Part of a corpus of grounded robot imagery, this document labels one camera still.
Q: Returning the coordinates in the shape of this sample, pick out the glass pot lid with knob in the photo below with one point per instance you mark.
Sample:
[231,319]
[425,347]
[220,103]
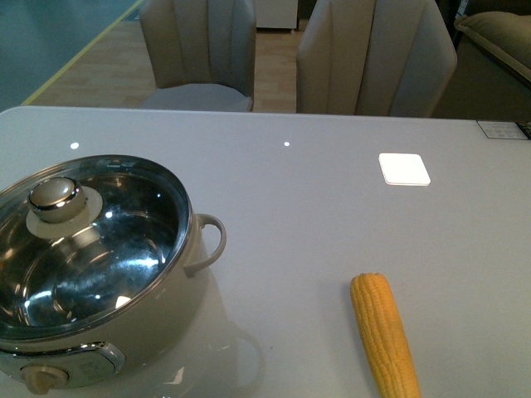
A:
[60,285]

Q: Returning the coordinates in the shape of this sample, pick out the yellow corn cob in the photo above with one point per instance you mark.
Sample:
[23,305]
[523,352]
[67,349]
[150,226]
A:
[384,340]

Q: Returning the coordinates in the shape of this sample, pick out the beige electric cooking pot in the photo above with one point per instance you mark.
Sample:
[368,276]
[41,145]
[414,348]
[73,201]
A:
[143,328]

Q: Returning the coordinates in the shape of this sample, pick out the beige chair on left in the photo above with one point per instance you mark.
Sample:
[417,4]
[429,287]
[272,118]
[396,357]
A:
[202,54]

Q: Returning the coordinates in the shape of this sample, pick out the beige chair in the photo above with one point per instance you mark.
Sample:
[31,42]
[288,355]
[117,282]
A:
[202,54]
[374,58]

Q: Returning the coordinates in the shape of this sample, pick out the white cabinet column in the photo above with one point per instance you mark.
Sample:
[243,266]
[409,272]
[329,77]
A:
[276,14]

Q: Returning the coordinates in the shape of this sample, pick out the beige chair on right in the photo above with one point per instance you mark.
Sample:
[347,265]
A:
[374,58]

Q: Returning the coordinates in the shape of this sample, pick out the label sticker on table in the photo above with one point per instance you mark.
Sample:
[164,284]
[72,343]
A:
[505,130]

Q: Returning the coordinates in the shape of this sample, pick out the olive brown sofa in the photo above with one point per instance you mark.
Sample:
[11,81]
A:
[492,77]

